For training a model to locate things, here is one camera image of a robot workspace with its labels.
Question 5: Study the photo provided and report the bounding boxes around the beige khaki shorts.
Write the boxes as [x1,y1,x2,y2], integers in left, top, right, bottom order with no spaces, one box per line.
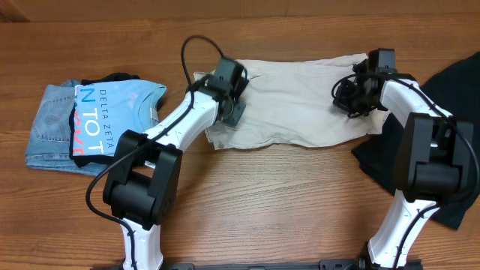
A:
[205,53,389,150]

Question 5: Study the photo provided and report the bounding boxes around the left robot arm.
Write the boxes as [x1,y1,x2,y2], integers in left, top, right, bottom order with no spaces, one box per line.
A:
[103,57,249,269]

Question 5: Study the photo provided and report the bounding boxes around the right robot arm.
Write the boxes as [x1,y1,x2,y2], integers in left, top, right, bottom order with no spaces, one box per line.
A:
[331,49,479,269]

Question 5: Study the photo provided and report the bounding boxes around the folded blue denim jeans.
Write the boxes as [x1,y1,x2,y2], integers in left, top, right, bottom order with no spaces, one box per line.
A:
[25,79,106,176]

